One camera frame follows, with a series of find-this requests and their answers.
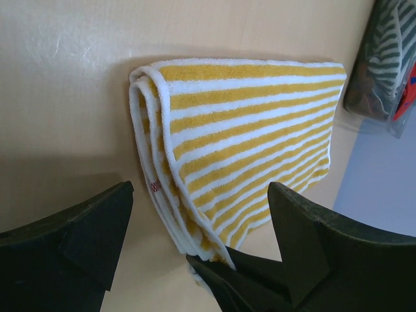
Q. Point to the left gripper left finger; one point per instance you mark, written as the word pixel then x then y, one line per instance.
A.
pixel 66 261

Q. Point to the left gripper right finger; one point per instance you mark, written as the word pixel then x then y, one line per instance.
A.
pixel 329 262

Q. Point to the yellow striped towel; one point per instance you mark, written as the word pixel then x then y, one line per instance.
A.
pixel 212 134

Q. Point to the grey plastic bin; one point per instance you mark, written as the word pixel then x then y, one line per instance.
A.
pixel 361 100

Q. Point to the red blue patterned towel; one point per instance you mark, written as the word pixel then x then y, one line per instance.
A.
pixel 408 96

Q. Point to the black white striped towel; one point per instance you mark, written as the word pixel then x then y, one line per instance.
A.
pixel 389 48

